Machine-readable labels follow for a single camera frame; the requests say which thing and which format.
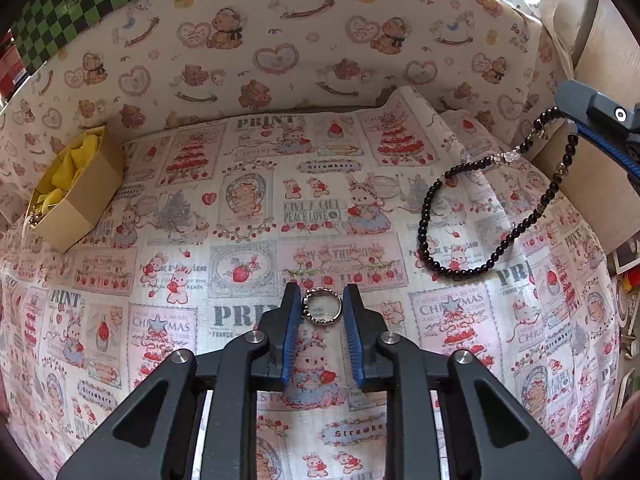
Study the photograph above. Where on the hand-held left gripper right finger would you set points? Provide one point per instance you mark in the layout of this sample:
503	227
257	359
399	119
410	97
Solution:
352	340

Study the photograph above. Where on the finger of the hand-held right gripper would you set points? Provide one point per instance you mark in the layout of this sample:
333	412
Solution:
577	100
631	157

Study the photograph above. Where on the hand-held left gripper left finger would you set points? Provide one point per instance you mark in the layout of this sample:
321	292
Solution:
290	335

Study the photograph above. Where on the octagonal cardboard box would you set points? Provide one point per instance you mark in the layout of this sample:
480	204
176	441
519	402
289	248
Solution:
75	200

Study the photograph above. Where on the yellow cloth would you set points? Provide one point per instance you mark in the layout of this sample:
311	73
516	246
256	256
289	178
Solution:
70	160

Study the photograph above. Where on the bear-print cloth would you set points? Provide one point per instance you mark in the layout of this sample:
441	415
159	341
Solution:
300	35

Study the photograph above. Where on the red-brown pill bottle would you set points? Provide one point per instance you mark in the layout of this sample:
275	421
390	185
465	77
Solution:
10	72

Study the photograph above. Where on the green checkered board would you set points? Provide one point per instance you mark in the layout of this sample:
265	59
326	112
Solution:
60	10

